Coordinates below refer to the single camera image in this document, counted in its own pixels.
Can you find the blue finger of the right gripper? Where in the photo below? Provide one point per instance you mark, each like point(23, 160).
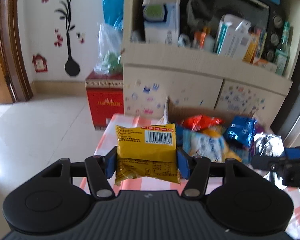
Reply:
point(292, 152)

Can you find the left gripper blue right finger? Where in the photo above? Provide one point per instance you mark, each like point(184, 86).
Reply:
point(196, 171)

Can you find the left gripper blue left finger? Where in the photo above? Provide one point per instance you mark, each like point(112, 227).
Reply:
point(99, 169)

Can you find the light blue toast snack packet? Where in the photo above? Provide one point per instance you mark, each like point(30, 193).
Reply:
point(200, 145)

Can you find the silver foil packet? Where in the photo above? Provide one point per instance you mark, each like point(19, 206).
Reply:
point(270, 145)

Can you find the red snack packet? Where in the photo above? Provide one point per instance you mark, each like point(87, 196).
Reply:
point(201, 122)

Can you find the yellow barcode snack packet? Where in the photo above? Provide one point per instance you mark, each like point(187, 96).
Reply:
point(147, 151)

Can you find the dark blue foil packet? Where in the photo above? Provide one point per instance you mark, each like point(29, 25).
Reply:
point(241, 131)

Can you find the orange yellow cracker packet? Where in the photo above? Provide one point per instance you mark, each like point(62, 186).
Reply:
point(226, 152)

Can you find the purple noodle snack packet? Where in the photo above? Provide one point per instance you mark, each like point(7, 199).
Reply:
point(258, 129)

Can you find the red checkered tablecloth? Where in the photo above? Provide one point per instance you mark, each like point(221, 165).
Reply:
point(109, 140)

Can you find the white cardboard milk box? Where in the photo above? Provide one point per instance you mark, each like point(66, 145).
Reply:
point(174, 113)

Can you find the red gift box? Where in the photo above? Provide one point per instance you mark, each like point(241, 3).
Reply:
point(105, 97)

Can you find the orange white flat box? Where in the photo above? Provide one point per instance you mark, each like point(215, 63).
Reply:
point(269, 66)

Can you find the green glass bottle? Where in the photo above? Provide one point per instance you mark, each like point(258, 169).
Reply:
point(282, 51)

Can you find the cream cabinet with stickers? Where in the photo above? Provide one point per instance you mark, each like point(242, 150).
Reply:
point(153, 72)

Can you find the yellow upright box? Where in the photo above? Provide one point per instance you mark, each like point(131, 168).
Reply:
point(253, 45)

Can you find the clear plastic bag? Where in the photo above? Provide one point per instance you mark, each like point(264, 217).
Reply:
point(109, 51)

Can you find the wooden door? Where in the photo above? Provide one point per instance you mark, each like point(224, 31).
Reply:
point(14, 82)

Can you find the small white jar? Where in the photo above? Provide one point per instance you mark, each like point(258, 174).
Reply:
point(209, 43)

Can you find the white carton with barcode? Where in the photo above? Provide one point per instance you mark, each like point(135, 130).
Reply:
point(233, 37)

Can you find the white blue wipes pack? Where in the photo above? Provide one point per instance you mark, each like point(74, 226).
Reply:
point(161, 21)

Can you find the black vase wall sticker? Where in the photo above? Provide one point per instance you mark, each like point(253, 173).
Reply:
point(71, 67)

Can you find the red house wall sticker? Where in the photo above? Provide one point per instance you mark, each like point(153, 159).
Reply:
point(40, 63)

